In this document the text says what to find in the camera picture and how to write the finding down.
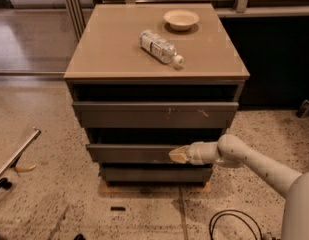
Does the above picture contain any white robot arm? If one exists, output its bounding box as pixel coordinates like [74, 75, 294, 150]
[169, 134, 309, 240]

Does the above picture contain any black cable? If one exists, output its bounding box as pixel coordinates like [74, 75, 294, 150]
[208, 209, 264, 240]

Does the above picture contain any grey bottom drawer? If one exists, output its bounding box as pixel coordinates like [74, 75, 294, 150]
[100, 163, 212, 183]

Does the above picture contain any white ceramic bowl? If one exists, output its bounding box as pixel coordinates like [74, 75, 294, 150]
[163, 9, 199, 31]

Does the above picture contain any small dark floor device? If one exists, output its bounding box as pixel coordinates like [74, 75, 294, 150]
[296, 99, 309, 118]

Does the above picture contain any grey drawer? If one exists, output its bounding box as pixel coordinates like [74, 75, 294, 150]
[100, 163, 212, 183]
[86, 144, 176, 164]
[72, 101, 238, 129]

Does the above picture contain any grey top drawer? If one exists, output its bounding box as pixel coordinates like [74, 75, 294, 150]
[72, 101, 238, 129]

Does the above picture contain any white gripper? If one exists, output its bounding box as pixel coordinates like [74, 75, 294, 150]
[169, 142, 219, 165]

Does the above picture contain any clear plastic water bottle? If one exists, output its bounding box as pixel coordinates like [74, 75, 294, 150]
[139, 30, 184, 66]

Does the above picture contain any grey drawer cabinet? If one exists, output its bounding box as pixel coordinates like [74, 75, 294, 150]
[63, 2, 251, 187]

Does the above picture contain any black floor tape piece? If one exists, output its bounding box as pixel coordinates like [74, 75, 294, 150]
[110, 206, 126, 212]

